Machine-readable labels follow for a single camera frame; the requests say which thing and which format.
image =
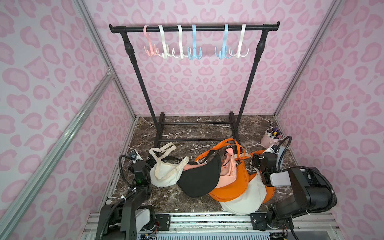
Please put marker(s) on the light blue hook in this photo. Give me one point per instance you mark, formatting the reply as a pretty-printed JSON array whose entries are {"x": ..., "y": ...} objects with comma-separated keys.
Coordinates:
[
  {"x": 193, "y": 51},
  {"x": 225, "y": 52}
]

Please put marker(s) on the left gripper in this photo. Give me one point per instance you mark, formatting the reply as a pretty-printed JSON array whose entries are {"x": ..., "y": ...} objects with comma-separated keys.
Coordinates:
[{"x": 149, "y": 162}]

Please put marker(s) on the white plastic hook right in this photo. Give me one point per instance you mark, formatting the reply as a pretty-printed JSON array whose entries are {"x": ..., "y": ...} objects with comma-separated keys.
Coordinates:
[{"x": 239, "y": 54}]

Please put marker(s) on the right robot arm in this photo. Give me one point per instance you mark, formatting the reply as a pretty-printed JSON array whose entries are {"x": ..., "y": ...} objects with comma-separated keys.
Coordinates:
[{"x": 312, "y": 191}]

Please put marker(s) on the light blue hook right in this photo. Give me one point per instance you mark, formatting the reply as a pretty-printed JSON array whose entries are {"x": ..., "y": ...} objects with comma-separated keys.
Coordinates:
[{"x": 225, "y": 52}]

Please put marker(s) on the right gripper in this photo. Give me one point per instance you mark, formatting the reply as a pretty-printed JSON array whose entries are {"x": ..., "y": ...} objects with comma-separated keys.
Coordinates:
[{"x": 258, "y": 160}]

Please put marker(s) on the black garment rack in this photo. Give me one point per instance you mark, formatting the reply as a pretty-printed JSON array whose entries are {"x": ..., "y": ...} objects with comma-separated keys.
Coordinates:
[{"x": 234, "y": 121}]

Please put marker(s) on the pink pen cup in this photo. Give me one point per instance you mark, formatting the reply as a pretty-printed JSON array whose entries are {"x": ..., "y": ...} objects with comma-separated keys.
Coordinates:
[{"x": 272, "y": 136}]

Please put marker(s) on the large orange crescent bag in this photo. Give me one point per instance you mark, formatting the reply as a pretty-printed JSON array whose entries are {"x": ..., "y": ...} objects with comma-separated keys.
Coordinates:
[{"x": 268, "y": 192}]

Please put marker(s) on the cream white crescent bag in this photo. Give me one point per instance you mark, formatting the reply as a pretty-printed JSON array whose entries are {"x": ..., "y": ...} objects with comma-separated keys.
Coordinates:
[{"x": 251, "y": 200}]

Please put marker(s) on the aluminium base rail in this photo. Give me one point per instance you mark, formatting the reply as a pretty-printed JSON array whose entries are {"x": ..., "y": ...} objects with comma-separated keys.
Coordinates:
[{"x": 226, "y": 226}]

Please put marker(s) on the small orange sling bag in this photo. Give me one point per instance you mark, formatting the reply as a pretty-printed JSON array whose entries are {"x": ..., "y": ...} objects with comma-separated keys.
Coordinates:
[{"x": 239, "y": 186}]

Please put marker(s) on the light blue hook left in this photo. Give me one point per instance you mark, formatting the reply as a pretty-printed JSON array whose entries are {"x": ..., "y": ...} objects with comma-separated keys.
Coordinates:
[{"x": 193, "y": 51}]

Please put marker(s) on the pink shoulder bag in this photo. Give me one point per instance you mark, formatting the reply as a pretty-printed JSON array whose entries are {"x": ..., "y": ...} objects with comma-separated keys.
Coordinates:
[{"x": 228, "y": 171}]

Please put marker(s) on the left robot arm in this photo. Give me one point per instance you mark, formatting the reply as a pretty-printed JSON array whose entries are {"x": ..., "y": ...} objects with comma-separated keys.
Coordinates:
[{"x": 118, "y": 221}]

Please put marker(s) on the pink plastic hook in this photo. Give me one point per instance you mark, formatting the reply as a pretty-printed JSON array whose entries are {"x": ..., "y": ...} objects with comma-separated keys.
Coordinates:
[{"x": 153, "y": 50}]

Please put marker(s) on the black sling bag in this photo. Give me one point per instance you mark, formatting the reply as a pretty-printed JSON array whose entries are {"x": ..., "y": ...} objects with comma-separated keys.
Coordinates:
[{"x": 198, "y": 180}]

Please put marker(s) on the white plastic hook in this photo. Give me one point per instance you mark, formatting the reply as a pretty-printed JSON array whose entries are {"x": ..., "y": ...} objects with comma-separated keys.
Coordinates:
[
  {"x": 181, "y": 48},
  {"x": 239, "y": 54},
  {"x": 166, "y": 52}
]

